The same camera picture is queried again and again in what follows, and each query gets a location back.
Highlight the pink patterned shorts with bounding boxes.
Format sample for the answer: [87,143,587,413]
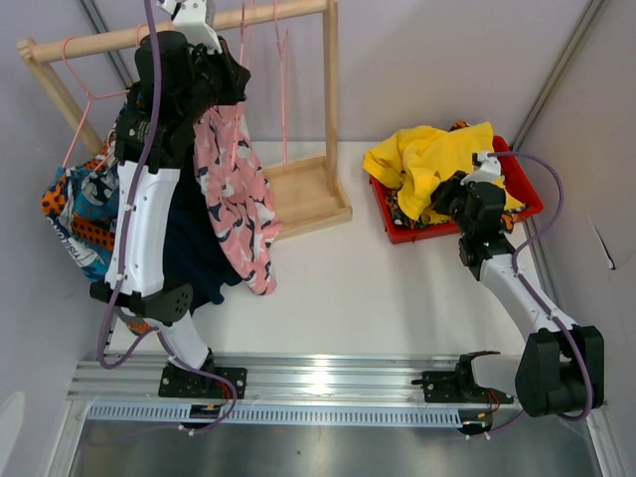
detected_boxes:
[194,104,282,295]

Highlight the red plastic bin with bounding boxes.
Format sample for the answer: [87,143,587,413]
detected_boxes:
[365,134,544,245]

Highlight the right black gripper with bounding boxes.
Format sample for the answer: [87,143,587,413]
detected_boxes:
[428,171,476,238]

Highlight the orange black camouflage shorts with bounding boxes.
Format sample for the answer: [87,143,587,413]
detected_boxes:
[385,118,528,235]

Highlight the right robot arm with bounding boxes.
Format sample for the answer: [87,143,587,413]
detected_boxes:
[432,171,605,420]

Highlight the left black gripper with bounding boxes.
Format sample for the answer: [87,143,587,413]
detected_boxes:
[180,36,250,123]

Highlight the blue orange patterned shorts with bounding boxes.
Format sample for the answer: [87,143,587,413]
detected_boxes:
[39,113,150,338]

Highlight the pink hanger far left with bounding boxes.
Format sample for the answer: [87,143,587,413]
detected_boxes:
[60,35,131,168]

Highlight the navy blue shorts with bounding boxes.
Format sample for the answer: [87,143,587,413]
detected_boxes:
[116,86,244,317]

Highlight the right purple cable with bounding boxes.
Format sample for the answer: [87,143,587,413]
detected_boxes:
[461,151,595,441]

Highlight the pink hanger of yellow shorts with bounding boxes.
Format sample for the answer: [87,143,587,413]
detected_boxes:
[231,0,249,167]

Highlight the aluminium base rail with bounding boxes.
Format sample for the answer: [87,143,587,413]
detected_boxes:
[67,354,521,430]

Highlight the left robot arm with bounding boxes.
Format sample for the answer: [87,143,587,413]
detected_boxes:
[89,31,250,398]

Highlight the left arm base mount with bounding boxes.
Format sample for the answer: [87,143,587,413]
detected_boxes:
[158,364,247,399]

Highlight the pink hanger of camouflage shorts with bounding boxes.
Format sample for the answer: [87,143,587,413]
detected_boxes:
[273,1,289,166]

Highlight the yellow shorts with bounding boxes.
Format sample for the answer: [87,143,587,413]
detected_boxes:
[363,122,494,226]

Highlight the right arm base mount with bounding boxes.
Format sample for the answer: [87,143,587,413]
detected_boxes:
[410,351,514,404]

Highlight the wooden clothes rack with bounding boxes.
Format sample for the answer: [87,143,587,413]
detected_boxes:
[17,1,353,239]

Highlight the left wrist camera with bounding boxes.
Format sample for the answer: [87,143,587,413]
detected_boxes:
[156,0,222,54]

